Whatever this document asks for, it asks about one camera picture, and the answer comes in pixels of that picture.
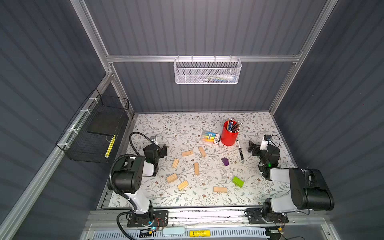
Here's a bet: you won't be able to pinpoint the wood block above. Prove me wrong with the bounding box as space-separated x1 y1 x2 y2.
172 159 180 169
213 187 228 193
182 151 194 157
178 180 189 191
166 174 178 184
198 147 207 158
194 163 200 176

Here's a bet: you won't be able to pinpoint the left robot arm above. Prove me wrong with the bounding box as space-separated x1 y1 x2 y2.
107 145 168 217

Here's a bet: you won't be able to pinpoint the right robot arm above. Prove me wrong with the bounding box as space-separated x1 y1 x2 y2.
247 140 335 224

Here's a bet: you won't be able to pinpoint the purple block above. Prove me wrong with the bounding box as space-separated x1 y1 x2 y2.
221 158 229 166

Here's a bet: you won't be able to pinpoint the green block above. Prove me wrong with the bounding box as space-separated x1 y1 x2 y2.
232 177 244 188

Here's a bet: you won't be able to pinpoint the black marker pen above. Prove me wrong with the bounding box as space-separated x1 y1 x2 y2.
236 140 244 160

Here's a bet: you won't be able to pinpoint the red pen cup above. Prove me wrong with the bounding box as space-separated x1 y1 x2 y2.
221 119 239 147

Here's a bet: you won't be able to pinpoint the yellow marker in basket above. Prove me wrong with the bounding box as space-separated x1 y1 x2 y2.
105 135 117 159

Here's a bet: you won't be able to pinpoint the pens in white basket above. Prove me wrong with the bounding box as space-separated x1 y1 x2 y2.
199 75 238 84

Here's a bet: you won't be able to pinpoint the yellow label sticker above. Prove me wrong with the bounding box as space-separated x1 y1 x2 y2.
190 230 211 238

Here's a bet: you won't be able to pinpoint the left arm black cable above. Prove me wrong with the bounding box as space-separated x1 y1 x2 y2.
107 131 155 240

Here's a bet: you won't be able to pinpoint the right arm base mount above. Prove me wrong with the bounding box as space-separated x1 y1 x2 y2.
244 208 289 225

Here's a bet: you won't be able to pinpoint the black wire basket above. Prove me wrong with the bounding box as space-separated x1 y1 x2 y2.
56 90 130 164

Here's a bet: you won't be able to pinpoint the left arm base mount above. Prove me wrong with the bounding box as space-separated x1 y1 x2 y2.
127 211 169 228

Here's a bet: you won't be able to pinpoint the white wire mesh basket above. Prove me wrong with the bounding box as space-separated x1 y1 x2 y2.
173 58 242 85

